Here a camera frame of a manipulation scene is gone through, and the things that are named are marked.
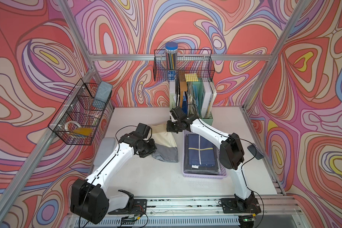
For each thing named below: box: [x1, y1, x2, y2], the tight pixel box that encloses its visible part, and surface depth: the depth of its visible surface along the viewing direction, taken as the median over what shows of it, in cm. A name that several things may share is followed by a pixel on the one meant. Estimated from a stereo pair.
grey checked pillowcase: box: [183, 133, 219, 175], surface depth 86 cm
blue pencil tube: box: [165, 41, 179, 81], surface depth 78 cm
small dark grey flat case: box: [247, 142, 265, 160], surface depth 92 cm
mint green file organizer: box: [169, 80, 214, 126], surface depth 95 cm
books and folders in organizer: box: [172, 80, 218, 119], surface depth 98 cm
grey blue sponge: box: [92, 80, 114, 109], surface depth 82 cm
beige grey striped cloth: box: [150, 123, 179, 163], surface depth 90 cm
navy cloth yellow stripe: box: [187, 134, 216, 167], surface depth 88 cm
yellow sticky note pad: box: [184, 73, 199, 83], surface depth 92 cm
